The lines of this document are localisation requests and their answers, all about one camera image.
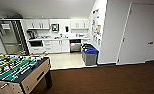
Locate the stainless steel dishwasher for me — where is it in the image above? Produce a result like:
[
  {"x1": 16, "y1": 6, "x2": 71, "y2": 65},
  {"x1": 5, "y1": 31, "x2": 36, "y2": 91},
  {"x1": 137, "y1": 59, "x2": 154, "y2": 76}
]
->
[{"x1": 69, "y1": 38, "x2": 83, "y2": 54}]

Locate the black lid waste bin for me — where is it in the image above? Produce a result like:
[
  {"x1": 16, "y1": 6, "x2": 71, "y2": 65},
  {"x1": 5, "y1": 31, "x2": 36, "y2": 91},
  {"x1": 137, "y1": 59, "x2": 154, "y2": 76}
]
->
[{"x1": 80, "y1": 43, "x2": 93, "y2": 56}]

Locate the narrow white drawer unit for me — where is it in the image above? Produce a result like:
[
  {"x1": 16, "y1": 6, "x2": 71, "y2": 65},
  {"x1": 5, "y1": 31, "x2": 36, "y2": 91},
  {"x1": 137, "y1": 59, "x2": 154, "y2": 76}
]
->
[{"x1": 81, "y1": 38, "x2": 91, "y2": 48}]

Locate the blue lid waste bin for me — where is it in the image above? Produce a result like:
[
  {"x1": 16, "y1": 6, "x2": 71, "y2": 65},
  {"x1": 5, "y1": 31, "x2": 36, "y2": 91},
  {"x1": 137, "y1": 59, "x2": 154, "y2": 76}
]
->
[{"x1": 83, "y1": 48, "x2": 100, "y2": 67}]

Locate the chrome faucet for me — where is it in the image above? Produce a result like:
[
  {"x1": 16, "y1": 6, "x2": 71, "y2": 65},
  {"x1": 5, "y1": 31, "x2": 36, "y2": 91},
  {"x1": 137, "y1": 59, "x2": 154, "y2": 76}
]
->
[{"x1": 59, "y1": 33, "x2": 64, "y2": 39}]

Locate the wide white drawer unit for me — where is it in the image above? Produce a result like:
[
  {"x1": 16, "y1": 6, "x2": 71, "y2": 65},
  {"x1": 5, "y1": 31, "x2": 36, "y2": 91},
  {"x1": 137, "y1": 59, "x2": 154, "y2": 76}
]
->
[{"x1": 42, "y1": 39, "x2": 53, "y2": 54}]

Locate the black built-in oven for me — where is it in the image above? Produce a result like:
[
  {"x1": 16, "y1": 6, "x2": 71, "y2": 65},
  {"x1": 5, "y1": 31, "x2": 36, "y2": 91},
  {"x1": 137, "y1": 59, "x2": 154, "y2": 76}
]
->
[{"x1": 28, "y1": 40, "x2": 44, "y2": 48}]

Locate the white door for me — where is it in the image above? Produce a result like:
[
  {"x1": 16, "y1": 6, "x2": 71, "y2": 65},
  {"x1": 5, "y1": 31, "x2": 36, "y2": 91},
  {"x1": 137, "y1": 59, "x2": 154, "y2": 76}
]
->
[{"x1": 116, "y1": 2, "x2": 154, "y2": 66}]

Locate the wooden foosball table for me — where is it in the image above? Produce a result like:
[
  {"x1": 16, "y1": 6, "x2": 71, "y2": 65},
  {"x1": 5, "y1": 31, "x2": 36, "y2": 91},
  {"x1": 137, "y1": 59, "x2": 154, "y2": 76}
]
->
[{"x1": 0, "y1": 53, "x2": 53, "y2": 94}]

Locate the stainless steel refrigerator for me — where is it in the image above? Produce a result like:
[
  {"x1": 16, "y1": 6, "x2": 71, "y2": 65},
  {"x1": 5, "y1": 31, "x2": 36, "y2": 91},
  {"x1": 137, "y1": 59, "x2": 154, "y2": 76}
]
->
[{"x1": 0, "y1": 19, "x2": 27, "y2": 56}]

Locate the three-door white wall cabinet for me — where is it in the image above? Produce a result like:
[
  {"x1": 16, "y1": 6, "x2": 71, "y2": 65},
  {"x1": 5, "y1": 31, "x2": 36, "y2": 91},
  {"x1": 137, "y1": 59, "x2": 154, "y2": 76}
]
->
[{"x1": 70, "y1": 19, "x2": 90, "y2": 30}]

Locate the large wall poster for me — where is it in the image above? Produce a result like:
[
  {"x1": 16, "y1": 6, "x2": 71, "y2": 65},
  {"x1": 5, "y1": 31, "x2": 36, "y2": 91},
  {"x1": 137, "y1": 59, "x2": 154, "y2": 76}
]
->
[{"x1": 90, "y1": 8, "x2": 103, "y2": 46}]

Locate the wire basket on fridge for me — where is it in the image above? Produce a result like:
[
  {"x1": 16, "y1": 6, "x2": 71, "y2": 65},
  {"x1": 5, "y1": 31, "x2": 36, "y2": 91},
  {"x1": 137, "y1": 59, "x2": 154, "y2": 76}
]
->
[{"x1": 6, "y1": 12, "x2": 24, "y2": 20}]

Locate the dark door handle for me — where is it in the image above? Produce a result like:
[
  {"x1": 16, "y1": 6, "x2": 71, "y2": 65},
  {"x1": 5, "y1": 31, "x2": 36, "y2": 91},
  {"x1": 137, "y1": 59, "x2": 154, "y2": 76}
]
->
[{"x1": 147, "y1": 40, "x2": 154, "y2": 46}]

